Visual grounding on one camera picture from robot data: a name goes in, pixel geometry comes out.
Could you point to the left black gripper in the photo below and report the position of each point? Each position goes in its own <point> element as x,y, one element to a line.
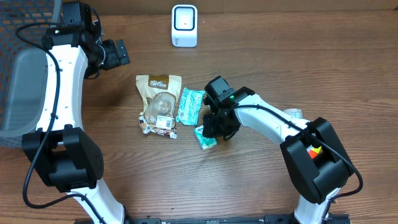
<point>115,59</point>

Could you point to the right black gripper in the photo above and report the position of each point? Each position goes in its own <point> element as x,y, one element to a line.
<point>212,126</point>

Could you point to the teal Kleenex tissue pack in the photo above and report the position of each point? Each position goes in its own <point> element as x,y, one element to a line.
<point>204,143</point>

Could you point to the teal wet wipes pack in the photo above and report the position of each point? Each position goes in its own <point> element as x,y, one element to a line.
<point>189,107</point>

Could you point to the brown snack bag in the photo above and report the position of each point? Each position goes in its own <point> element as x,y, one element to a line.
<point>159,94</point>

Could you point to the green lidded white jar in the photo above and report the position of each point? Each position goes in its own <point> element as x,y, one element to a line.
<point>294,113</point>

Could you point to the yellow tea bottle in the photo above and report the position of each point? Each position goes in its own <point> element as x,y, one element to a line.
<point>314,152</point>

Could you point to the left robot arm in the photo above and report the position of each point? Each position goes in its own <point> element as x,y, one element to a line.
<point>59,150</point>

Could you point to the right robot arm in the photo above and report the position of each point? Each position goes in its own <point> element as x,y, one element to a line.
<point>317,162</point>

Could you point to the white barcode scanner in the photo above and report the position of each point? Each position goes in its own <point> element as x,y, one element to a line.
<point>184,27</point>

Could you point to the grey plastic mesh basket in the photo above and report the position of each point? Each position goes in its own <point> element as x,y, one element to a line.
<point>23,67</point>

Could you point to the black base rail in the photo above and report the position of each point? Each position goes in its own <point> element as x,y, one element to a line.
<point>211,221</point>

